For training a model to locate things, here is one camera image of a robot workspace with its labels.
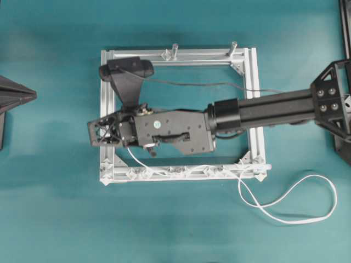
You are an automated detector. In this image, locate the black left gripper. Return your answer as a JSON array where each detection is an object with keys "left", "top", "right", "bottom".
[{"left": 1, "top": 76, "right": 37, "bottom": 149}]

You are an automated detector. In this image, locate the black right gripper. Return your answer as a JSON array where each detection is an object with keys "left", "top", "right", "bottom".
[{"left": 87, "top": 110, "right": 215, "bottom": 155}]

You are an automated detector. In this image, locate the white cable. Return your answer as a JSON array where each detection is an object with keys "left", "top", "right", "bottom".
[{"left": 126, "top": 146, "right": 338, "bottom": 224}]

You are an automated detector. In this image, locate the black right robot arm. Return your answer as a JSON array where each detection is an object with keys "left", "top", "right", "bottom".
[{"left": 87, "top": 90, "right": 315, "bottom": 156}]

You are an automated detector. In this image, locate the steel pin far left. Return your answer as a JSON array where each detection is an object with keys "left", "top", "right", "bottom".
[{"left": 228, "top": 41, "right": 237, "bottom": 57}]

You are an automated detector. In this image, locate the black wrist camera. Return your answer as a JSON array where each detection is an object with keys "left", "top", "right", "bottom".
[{"left": 99, "top": 56, "right": 154, "bottom": 108}]

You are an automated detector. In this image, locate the thin black camera cable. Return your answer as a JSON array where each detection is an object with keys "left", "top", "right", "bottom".
[{"left": 120, "top": 68, "right": 312, "bottom": 95}]

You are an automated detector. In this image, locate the steel pin on frame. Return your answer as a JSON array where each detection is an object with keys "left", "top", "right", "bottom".
[{"left": 171, "top": 43, "right": 179, "bottom": 60}]

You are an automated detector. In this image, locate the aluminium extrusion frame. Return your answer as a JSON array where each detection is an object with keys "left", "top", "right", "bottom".
[{"left": 98, "top": 41, "right": 274, "bottom": 186}]

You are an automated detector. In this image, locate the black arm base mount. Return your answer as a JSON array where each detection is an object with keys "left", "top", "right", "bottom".
[{"left": 310, "top": 1, "right": 350, "bottom": 164}]

